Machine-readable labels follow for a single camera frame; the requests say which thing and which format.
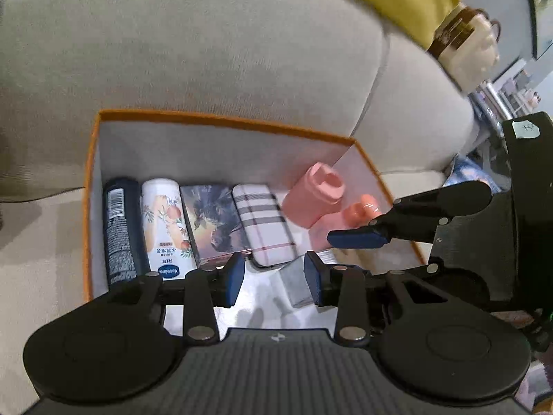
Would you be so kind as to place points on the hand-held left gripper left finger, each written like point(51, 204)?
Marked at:
point(233, 281)

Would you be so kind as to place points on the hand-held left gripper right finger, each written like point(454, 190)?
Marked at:
point(313, 281)

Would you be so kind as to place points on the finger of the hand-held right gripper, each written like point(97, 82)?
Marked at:
point(358, 238)

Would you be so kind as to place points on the pink bottle with orange cap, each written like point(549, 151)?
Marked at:
point(360, 212)

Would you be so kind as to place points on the dark picture card box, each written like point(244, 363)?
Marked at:
point(211, 220)

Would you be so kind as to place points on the plaid pattern case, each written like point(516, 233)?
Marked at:
point(263, 220)

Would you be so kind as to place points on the orange-edged grey storage box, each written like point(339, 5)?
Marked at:
point(216, 155)

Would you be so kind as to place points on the pink cup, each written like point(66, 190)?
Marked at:
point(306, 199)

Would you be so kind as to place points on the blue patterned cloth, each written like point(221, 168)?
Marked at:
point(468, 173)

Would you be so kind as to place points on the white peach print lotion bottle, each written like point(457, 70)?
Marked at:
point(166, 224)

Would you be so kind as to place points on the shelf with small things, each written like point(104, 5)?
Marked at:
point(510, 90)

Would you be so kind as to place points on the black spray bottle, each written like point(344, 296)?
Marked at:
point(123, 224)

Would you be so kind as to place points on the purple fuzzy cloth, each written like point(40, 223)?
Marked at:
point(540, 380)

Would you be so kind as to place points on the beige sofa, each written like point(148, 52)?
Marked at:
point(194, 52)

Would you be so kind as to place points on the framed wall picture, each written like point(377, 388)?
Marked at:
point(544, 8)

